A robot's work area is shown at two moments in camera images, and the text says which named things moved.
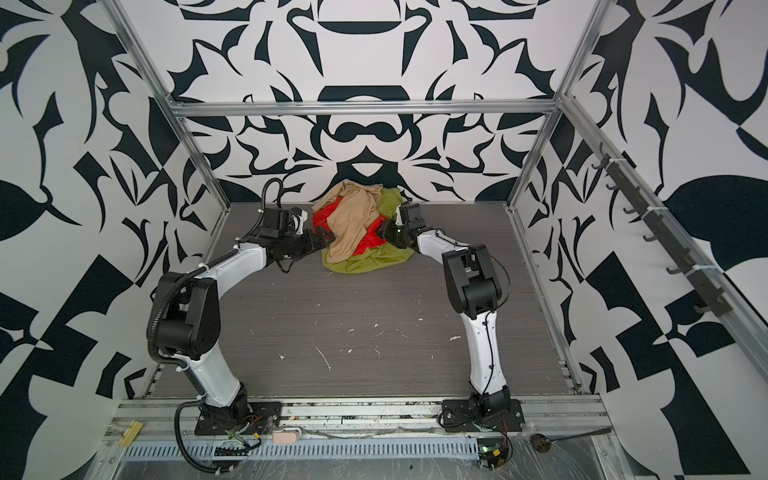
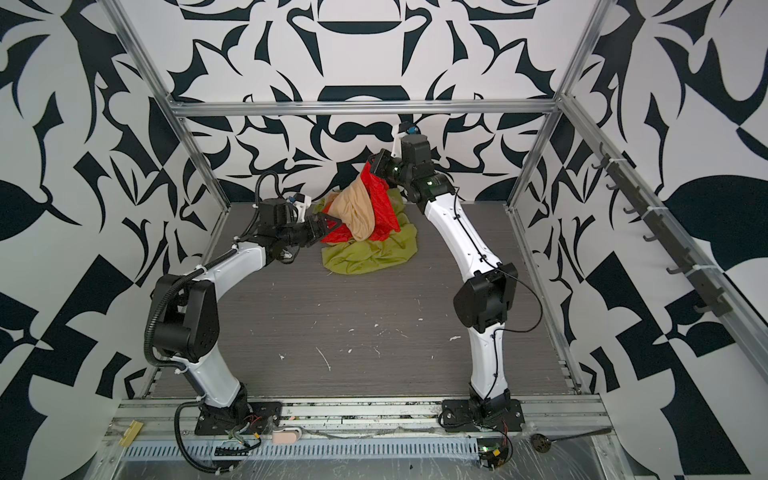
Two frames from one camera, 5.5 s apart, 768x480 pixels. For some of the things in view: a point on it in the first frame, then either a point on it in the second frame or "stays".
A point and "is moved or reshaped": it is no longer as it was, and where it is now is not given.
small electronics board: [492, 452] stays
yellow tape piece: [131, 433] stays
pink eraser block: [284, 437] stays
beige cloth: [358, 208] is moved or reshaped
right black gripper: [387, 231] -> [382, 168]
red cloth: [372, 239] is moved or reshaped
